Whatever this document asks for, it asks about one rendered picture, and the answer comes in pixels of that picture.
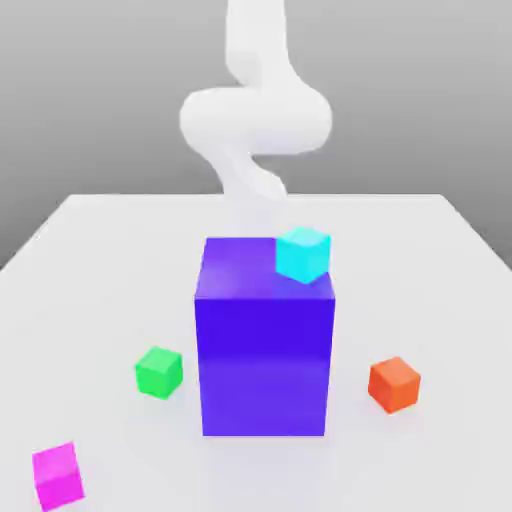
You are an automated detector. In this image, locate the small cyan cube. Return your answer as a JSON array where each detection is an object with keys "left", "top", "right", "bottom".
[{"left": 275, "top": 226, "right": 332, "bottom": 285}]

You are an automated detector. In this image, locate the small green cube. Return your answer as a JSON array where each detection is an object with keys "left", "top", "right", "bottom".
[{"left": 134, "top": 346, "right": 184, "bottom": 401}]

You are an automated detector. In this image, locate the small orange cube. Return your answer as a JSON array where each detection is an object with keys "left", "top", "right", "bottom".
[{"left": 367, "top": 355, "right": 422, "bottom": 415}]

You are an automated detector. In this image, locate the small magenta cube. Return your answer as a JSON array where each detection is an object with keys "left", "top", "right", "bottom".
[{"left": 31, "top": 440, "right": 86, "bottom": 512}]

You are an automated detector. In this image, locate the large purple box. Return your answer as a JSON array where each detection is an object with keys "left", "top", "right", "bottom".
[{"left": 193, "top": 236, "right": 336, "bottom": 438}]

